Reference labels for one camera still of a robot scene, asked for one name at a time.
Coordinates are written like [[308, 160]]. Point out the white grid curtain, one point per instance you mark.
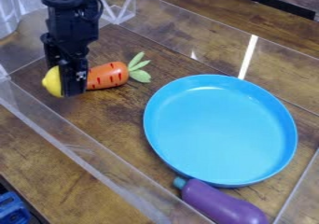
[[16, 0]]

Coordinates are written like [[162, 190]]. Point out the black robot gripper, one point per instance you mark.
[[72, 28]]

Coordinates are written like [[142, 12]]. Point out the blue round tray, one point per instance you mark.
[[218, 129]]

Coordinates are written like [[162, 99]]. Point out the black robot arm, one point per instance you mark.
[[72, 29]]

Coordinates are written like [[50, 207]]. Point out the purple toy eggplant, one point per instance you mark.
[[224, 209]]

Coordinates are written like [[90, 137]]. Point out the blue plastic crate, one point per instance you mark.
[[13, 212]]

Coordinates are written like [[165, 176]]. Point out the clear acrylic enclosure wall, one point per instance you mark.
[[74, 153]]

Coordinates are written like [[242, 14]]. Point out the orange toy carrot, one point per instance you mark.
[[112, 74]]

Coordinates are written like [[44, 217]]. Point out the yellow toy lemon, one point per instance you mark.
[[52, 83]]

